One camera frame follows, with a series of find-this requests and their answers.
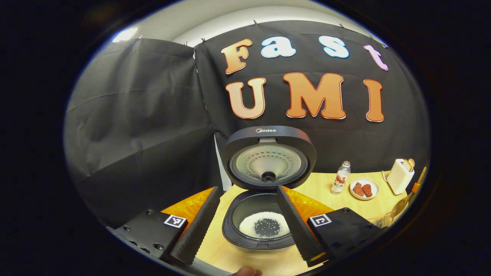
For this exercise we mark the clear drink bottle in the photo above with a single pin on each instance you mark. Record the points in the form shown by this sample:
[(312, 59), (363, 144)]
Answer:
[(340, 180)]

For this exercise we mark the clear chopstick holder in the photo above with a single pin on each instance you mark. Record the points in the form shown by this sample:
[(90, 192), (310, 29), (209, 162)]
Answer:
[(381, 222)]

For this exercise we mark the white round plate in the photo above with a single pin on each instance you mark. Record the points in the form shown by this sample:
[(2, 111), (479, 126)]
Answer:
[(364, 198)]

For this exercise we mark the red meat piece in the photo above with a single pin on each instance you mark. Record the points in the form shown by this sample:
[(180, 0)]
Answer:
[(367, 190), (358, 189)]

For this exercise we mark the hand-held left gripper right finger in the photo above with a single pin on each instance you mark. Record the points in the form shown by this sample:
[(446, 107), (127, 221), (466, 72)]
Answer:
[(297, 226)]

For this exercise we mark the white toaster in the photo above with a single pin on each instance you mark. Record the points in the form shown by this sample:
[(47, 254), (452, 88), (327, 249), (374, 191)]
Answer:
[(399, 178)]

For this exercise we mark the toasted bread slice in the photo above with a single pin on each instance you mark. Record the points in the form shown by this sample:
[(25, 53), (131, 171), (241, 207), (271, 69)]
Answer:
[(409, 164)]

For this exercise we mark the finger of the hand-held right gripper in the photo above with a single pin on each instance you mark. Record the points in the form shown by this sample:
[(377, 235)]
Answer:
[(416, 188)]

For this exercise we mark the rectangular ceiling light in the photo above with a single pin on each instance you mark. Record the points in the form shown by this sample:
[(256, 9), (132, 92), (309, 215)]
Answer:
[(125, 34)]

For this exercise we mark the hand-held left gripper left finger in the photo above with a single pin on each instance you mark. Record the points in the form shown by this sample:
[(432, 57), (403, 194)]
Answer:
[(197, 230)]

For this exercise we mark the wooden spoon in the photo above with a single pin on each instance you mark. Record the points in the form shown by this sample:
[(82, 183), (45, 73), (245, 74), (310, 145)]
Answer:
[(399, 207)]

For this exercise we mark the dark grey rice cooker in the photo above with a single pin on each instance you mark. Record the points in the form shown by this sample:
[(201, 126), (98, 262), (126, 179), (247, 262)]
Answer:
[(291, 138)]

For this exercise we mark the white rice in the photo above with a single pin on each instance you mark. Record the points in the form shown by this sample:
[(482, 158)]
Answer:
[(249, 226)]

